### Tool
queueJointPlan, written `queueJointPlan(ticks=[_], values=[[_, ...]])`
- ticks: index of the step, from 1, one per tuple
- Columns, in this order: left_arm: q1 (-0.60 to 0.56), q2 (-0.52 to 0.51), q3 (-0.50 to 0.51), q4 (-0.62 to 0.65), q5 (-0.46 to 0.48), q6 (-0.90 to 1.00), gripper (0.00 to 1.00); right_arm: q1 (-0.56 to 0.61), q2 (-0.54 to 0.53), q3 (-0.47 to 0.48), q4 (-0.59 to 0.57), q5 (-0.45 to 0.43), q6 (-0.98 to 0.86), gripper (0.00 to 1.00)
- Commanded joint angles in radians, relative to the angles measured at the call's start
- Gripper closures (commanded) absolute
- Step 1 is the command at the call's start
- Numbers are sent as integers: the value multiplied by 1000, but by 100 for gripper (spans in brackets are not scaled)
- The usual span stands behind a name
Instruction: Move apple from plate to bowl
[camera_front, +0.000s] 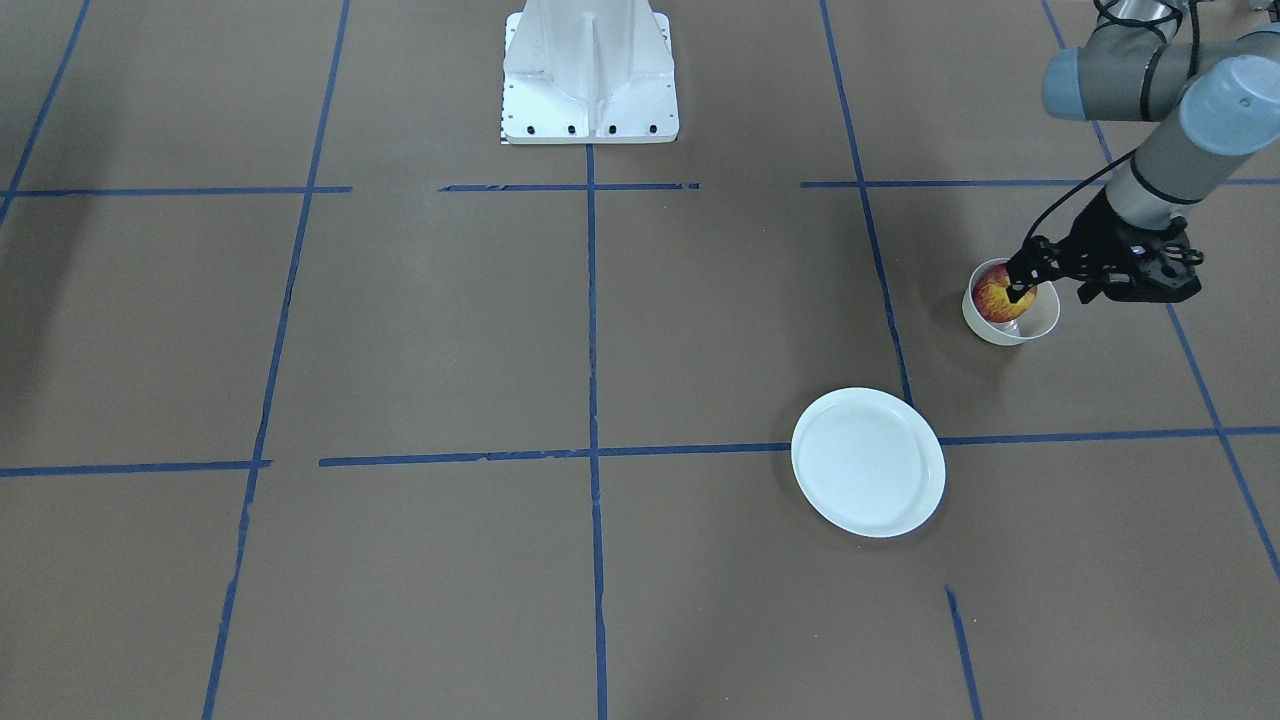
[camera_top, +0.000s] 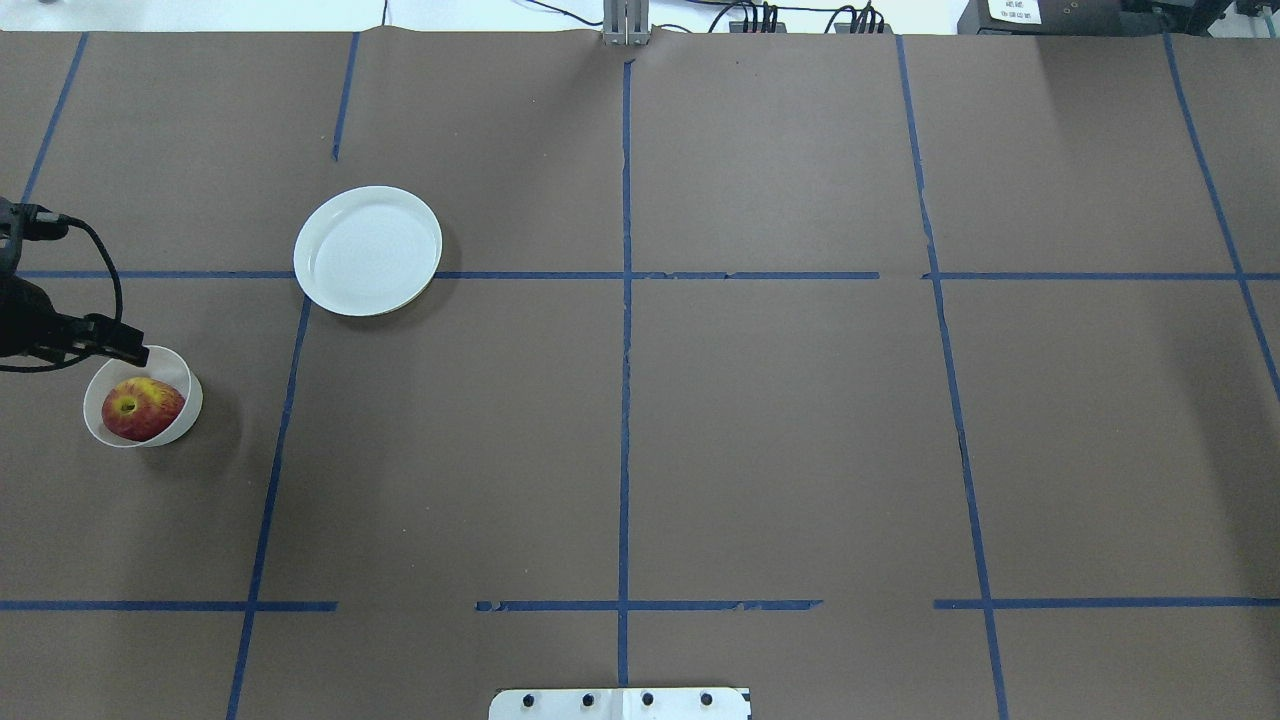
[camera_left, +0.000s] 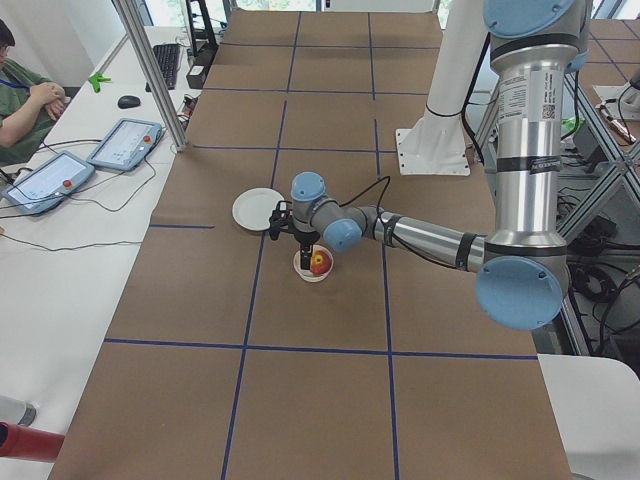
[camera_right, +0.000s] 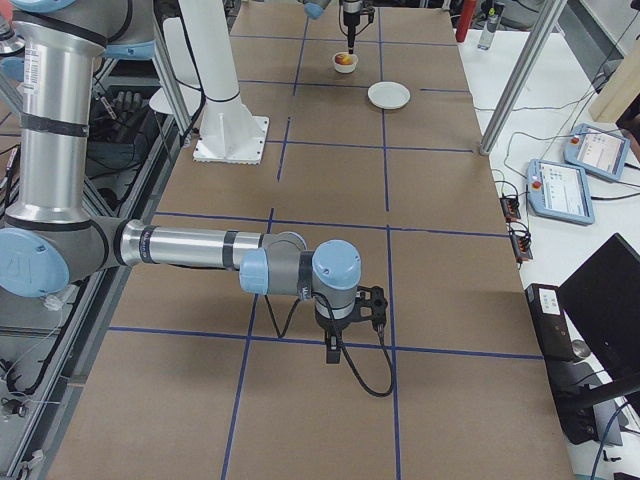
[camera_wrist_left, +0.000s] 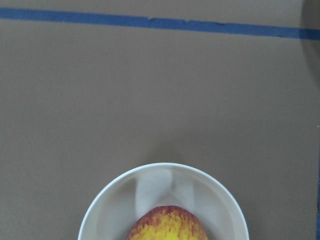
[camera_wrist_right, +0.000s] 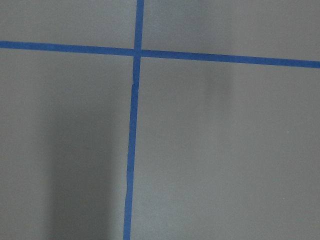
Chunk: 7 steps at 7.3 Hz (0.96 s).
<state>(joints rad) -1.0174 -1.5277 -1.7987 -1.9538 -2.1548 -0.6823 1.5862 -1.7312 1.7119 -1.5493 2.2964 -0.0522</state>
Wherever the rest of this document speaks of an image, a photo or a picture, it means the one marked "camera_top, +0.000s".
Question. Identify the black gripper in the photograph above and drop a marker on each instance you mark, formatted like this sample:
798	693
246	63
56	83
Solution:
22	318

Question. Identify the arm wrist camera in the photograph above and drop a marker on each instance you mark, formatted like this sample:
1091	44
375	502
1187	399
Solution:
24	221

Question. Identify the red yellow apple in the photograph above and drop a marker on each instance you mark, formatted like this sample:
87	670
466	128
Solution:
140	408

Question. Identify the black box device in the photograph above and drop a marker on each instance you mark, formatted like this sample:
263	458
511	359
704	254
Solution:
1057	18

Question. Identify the white small bowl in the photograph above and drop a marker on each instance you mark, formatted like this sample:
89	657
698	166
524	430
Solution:
164	365

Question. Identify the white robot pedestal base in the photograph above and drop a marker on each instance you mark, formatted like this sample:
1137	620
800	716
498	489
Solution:
623	703

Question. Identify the aluminium frame post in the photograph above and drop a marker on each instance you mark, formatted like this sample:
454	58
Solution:
626	22

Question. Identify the white round plate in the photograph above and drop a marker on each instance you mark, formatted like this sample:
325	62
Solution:
368	251

